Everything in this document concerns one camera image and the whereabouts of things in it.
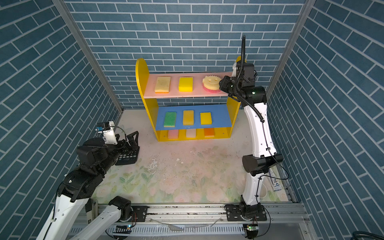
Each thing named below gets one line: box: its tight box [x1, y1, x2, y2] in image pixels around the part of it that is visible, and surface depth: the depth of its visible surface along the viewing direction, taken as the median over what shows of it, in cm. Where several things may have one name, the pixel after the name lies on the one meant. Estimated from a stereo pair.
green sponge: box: [163, 111, 177, 128], surface depth 96 cm
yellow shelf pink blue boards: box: [135, 58, 242, 142], surface depth 95 cm
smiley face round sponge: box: [202, 75, 222, 93], surface depth 74 cm
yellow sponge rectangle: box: [182, 110, 194, 126], surface depth 96 cm
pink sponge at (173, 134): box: [167, 129, 179, 140], surface depth 104 cm
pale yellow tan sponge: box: [154, 76, 171, 94], surface depth 75 cm
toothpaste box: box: [268, 168, 282, 192], surface depth 84 cm
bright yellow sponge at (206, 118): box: [200, 112, 213, 125], surface depth 96 cm
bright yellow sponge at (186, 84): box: [178, 77, 194, 92], surface depth 75 cm
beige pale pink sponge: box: [186, 128, 196, 138], surface depth 103 cm
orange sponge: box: [204, 128, 215, 138], surface depth 104 cm
